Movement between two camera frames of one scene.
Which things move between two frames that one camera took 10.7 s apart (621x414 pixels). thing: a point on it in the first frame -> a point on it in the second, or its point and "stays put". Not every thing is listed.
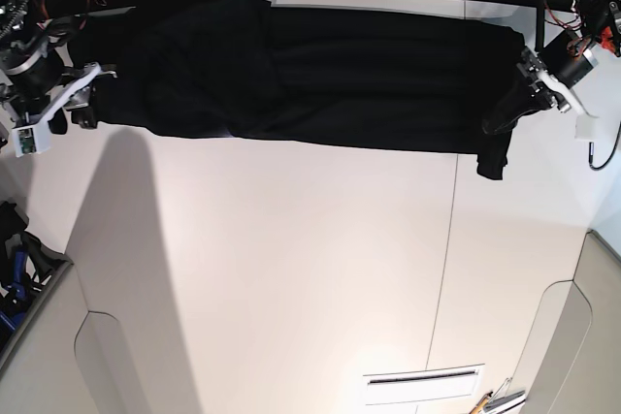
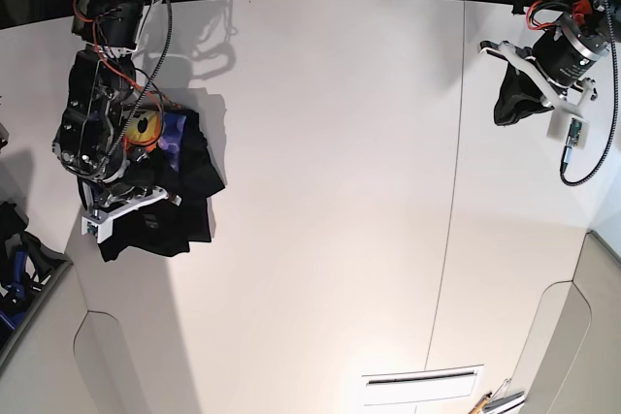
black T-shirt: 238,67 -> 175,142
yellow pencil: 480,403 stays put
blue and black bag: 26,268 stays put
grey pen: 504,398 stays put
